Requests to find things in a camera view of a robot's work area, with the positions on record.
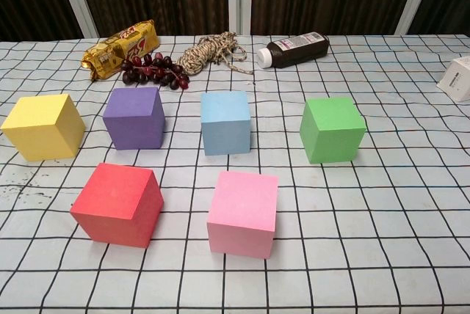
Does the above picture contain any light blue foam cube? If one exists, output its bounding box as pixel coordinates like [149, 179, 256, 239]
[200, 90, 252, 156]

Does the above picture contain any pink foam cube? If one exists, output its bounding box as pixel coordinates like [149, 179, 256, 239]
[206, 171, 280, 259]

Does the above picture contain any purple foam cube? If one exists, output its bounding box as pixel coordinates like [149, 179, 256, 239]
[102, 87, 165, 151]

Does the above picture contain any yellow foam cube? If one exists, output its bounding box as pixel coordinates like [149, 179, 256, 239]
[0, 94, 86, 163]

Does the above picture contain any green foam cube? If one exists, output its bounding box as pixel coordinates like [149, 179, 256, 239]
[299, 97, 367, 164]

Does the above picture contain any red foam cube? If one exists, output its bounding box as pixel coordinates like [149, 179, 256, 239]
[70, 162, 165, 249]

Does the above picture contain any dark red grape bunch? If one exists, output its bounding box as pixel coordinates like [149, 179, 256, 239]
[120, 52, 191, 91]

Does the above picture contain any brown bottle white cap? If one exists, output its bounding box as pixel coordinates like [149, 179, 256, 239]
[256, 32, 330, 70]

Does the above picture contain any gold snack packet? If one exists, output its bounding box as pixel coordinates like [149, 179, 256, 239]
[81, 19, 159, 81]

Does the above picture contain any white carton box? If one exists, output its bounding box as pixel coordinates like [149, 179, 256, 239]
[435, 55, 470, 102]

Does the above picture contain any coiled braided rope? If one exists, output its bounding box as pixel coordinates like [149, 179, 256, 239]
[176, 31, 255, 76]

